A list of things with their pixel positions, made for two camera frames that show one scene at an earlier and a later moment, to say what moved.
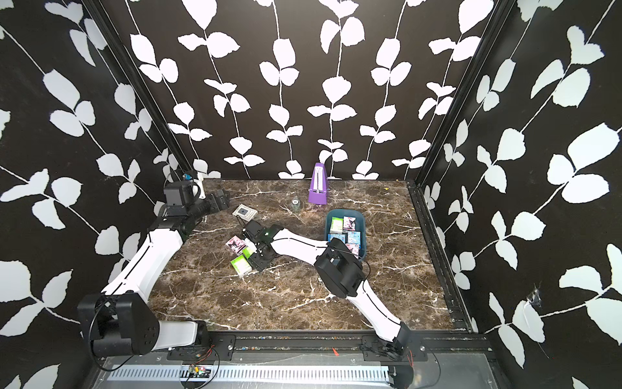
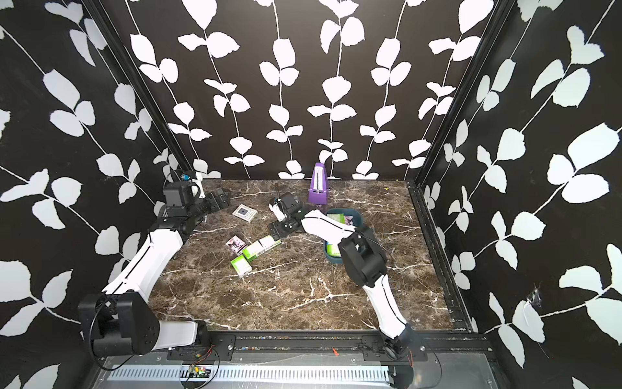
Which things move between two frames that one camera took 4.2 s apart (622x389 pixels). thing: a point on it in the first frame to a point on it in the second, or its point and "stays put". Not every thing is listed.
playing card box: (244, 212) stays put
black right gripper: (257, 264) to (274, 228)
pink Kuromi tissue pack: (236, 245) stays put
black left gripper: (223, 201) stays put
